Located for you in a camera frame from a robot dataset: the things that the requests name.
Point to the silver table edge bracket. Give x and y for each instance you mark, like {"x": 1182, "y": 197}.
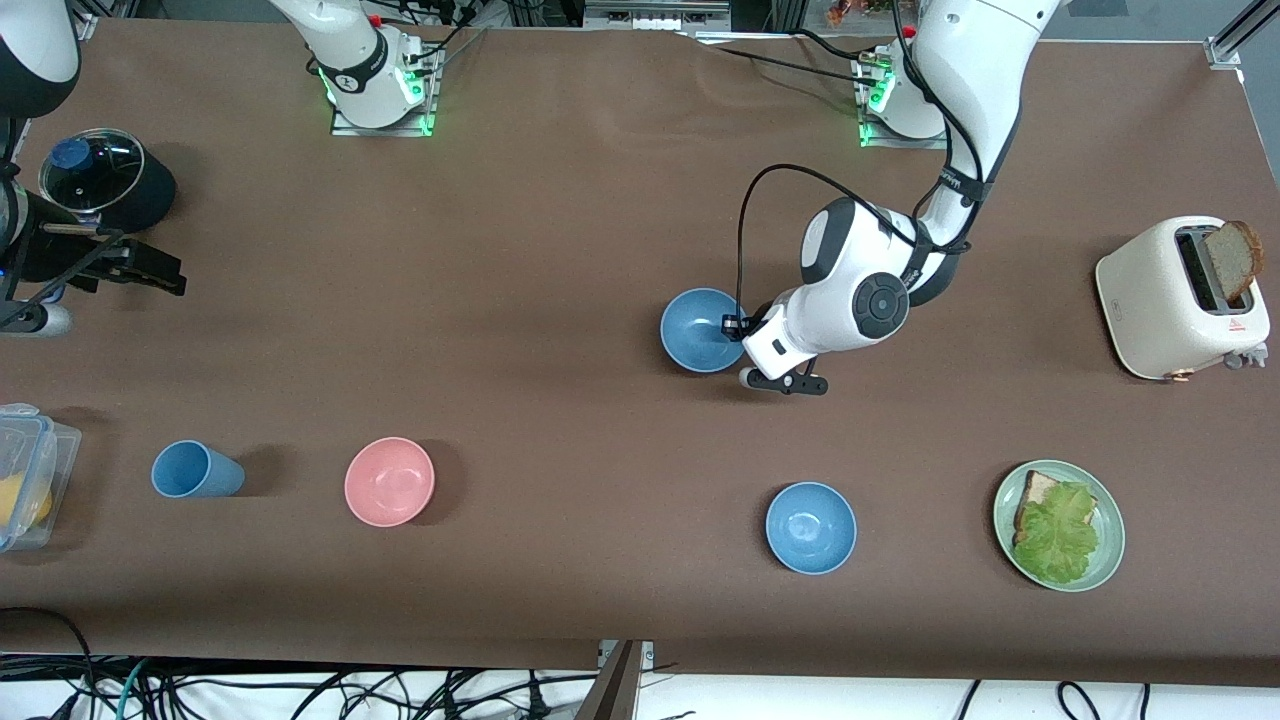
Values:
{"x": 645, "y": 652}

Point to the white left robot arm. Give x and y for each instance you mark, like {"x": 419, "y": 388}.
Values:
{"x": 870, "y": 300}

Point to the brown beam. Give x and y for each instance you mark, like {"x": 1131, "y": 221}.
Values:
{"x": 610, "y": 695}

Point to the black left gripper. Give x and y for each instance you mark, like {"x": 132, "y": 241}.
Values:
{"x": 733, "y": 325}

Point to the cream toaster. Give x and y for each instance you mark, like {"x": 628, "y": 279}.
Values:
{"x": 1150, "y": 300}

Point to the aluminium corner profile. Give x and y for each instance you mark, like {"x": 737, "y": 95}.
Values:
{"x": 1225, "y": 48}

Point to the pink bowl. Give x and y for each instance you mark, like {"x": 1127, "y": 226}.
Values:
{"x": 389, "y": 481}

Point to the bread slice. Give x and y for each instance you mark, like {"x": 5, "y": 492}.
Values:
{"x": 1040, "y": 488}

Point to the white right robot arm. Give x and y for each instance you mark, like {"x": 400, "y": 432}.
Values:
{"x": 350, "y": 50}

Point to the aluminium frame bar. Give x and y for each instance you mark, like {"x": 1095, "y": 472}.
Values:
{"x": 650, "y": 18}

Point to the clear plastic container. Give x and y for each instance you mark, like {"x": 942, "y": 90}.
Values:
{"x": 58, "y": 450}

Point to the blue cup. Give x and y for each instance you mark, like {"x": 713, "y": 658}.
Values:
{"x": 195, "y": 470}

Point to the green lettuce leaf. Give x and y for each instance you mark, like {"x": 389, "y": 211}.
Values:
{"x": 1055, "y": 540}

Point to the blue bowl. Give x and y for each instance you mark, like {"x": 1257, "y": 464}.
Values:
{"x": 810, "y": 527}
{"x": 695, "y": 330}

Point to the yellow lemon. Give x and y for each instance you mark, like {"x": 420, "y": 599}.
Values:
{"x": 20, "y": 502}

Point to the brown table cover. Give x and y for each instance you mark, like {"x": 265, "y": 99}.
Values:
{"x": 600, "y": 450}

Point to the brown toast slice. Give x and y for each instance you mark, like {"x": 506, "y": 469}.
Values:
{"x": 1232, "y": 258}

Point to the green plate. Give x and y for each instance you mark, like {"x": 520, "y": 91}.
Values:
{"x": 1111, "y": 535}

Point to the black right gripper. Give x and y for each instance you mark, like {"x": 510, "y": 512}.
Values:
{"x": 52, "y": 256}

